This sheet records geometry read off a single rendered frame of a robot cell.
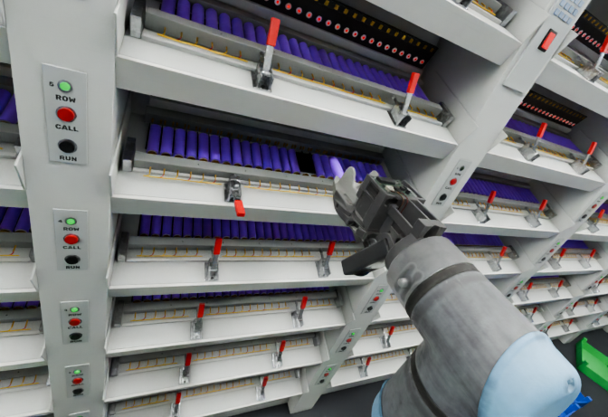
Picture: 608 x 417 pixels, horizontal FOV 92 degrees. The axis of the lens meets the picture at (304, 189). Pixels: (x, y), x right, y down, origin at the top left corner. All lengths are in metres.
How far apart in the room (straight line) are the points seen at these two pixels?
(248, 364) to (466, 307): 0.80
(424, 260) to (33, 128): 0.48
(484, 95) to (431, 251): 0.42
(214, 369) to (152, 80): 0.80
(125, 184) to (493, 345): 0.50
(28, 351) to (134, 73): 0.59
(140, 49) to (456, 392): 0.50
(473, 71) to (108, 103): 0.64
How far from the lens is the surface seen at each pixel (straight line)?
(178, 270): 0.66
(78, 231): 0.56
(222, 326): 0.84
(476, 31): 0.62
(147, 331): 0.82
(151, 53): 0.45
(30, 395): 1.01
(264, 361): 1.05
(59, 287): 0.66
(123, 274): 0.66
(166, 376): 1.00
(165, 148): 0.56
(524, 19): 0.71
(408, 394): 0.38
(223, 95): 0.45
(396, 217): 0.39
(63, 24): 0.44
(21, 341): 0.85
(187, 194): 0.52
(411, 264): 0.35
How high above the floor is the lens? 1.25
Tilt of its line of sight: 27 degrees down
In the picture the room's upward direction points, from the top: 21 degrees clockwise
